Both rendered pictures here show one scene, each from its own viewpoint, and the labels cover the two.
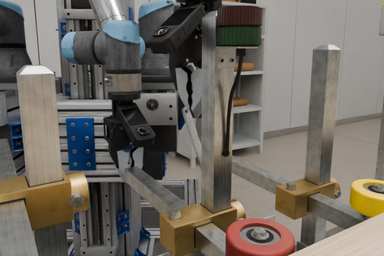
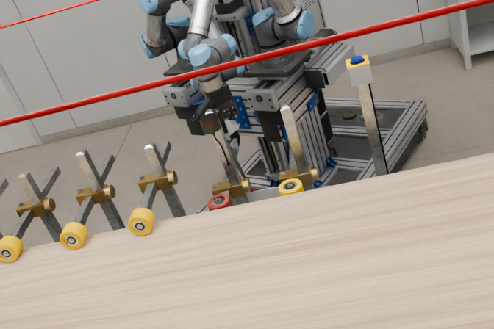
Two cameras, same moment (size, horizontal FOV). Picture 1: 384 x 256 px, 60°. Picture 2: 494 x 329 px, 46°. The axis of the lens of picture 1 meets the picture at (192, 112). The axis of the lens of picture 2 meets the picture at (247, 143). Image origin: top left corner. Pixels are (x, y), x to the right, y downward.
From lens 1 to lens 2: 1.75 m
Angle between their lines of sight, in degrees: 45
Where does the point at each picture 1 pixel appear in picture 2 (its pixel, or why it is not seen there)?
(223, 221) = (235, 189)
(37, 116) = (151, 159)
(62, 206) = (166, 183)
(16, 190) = (152, 179)
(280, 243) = (218, 204)
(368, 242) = (246, 208)
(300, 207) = not seen: hidden behind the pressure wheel
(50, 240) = (167, 192)
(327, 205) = not seen: hidden behind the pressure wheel
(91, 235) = (271, 166)
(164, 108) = (266, 100)
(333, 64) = (287, 117)
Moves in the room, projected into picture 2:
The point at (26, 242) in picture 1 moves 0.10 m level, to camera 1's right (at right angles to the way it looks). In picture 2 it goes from (148, 197) to (168, 201)
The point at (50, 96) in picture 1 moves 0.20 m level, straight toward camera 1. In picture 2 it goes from (154, 153) to (133, 188)
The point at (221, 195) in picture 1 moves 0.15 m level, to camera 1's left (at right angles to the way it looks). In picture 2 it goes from (232, 179) to (201, 174)
